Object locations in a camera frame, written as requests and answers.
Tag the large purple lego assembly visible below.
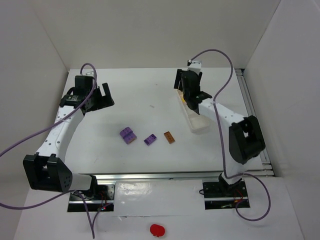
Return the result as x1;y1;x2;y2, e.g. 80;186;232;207
119;127;137;145

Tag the brown lego brick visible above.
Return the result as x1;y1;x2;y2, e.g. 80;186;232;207
164;131;175;144

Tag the small purple lego brick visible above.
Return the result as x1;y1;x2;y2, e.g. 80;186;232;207
144;134;157;146

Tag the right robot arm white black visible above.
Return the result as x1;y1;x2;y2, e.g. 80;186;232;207
173;69;266;193

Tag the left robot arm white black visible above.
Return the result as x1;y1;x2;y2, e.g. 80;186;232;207
23;75;115;193

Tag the white divided sorting tray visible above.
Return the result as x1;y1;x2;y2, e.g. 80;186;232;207
176;90;211;134

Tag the red round button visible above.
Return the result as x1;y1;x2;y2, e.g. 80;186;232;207
149;224;166;238

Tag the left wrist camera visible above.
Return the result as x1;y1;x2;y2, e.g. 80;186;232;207
85;71;94;76

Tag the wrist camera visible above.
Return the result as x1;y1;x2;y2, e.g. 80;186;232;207
187;59;202;75
85;71;94;76

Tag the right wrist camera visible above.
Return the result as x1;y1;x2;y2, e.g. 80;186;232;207
187;59;202;75

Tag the aluminium right side rail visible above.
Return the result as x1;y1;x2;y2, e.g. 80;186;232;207
235;68;275;177

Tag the aluminium rail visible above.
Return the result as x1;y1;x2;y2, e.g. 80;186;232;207
89;171;221;181
235;68;275;177

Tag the aluminium front rail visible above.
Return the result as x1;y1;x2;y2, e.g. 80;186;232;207
89;171;221;181

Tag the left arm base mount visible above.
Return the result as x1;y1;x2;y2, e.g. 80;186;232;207
67;183;116;213

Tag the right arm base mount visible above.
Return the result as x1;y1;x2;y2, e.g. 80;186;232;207
198;181;250;210

